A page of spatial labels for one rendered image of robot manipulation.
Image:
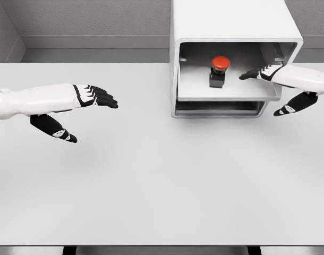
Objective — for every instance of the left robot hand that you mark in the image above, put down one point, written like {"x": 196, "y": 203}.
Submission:
{"x": 50, "y": 98}

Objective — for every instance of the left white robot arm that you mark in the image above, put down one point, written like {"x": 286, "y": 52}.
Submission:
{"x": 5, "y": 103}

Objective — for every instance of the grey cabinet drawer tray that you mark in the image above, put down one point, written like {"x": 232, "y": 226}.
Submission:
{"x": 217, "y": 107}
{"x": 244, "y": 91}

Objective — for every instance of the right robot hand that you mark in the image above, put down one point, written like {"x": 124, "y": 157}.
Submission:
{"x": 297, "y": 75}

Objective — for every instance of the red button load switch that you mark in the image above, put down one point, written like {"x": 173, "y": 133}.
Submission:
{"x": 220, "y": 63}

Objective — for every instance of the white tabletop storage cabinet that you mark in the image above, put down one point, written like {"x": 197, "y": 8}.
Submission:
{"x": 231, "y": 18}

